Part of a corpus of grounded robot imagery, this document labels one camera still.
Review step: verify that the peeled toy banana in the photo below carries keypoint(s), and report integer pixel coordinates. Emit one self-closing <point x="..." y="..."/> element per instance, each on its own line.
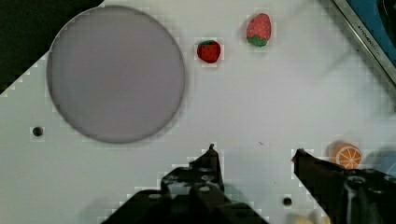
<point x="312" y="218"/>

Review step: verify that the pink toy strawberry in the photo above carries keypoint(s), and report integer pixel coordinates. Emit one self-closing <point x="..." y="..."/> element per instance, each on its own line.
<point x="259" y="30"/>

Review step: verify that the grey round plate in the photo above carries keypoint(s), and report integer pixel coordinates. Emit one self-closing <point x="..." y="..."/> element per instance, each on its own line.
<point x="115" y="74"/>

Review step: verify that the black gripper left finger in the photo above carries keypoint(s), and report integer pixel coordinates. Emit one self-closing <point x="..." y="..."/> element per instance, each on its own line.
<point x="188" y="195"/>

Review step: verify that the dark red toy strawberry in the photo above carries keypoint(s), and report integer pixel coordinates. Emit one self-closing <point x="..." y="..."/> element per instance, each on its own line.
<point x="209" y="51"/>

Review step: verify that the toy orange slice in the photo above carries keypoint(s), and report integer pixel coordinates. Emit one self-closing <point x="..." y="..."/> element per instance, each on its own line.
<point x="346" y="155"/>

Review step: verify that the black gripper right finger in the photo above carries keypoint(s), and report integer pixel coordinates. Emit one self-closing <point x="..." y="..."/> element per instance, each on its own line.
<point x="357" y="196"/>

